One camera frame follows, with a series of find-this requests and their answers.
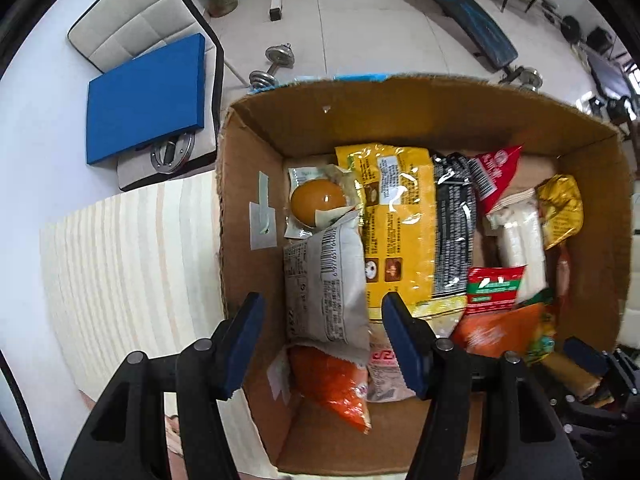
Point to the orange sausage stick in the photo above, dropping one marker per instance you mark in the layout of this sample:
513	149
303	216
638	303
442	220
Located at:
564	275

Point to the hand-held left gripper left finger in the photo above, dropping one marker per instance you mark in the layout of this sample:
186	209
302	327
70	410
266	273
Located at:
245	345

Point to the printed cardboard box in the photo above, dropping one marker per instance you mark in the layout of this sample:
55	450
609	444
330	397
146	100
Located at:
400	115

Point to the orange snack packet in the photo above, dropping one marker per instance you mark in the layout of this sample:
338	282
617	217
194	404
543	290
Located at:
490	332
325	385

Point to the large yellow snack packet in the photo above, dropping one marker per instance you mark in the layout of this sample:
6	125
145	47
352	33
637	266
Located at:
400	240

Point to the round metal plate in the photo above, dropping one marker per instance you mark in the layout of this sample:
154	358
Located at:
172	152

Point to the golden yellow snack packet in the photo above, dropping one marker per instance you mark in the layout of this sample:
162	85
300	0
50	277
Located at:
560	210

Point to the grey cushioned chair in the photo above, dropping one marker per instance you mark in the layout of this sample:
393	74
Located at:
130	20

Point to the cat printed table mat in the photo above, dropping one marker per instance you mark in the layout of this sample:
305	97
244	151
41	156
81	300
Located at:
125	270

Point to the blue black weight bench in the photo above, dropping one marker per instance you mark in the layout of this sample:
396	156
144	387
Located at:
460	5

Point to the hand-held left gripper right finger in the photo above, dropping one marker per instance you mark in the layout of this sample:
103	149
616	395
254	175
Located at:
405	345

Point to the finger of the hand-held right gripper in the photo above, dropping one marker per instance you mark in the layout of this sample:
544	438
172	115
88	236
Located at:
585	355

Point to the white clear snack packet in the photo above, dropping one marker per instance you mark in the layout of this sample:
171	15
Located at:
522	250

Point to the chrome dumbbell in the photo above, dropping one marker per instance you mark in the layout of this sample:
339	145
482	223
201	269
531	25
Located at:
272	65
525	77

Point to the brown snack stick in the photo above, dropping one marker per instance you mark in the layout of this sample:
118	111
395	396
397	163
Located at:
570	372

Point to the blue cushion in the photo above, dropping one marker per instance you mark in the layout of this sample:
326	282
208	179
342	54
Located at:
145	100

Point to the red green snack packet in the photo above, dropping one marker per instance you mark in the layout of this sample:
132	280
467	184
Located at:
492	290

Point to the pale yellow packet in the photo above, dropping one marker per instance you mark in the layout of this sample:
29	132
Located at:
445	315

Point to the braised egg packet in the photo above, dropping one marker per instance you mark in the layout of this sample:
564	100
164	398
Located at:
317	197

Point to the black barbell weights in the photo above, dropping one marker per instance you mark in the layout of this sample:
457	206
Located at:
570	29

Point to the black white patterned packet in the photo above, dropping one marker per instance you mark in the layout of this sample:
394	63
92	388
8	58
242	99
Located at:
452	240

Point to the yellow clear snack packet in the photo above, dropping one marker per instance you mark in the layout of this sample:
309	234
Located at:
382	375

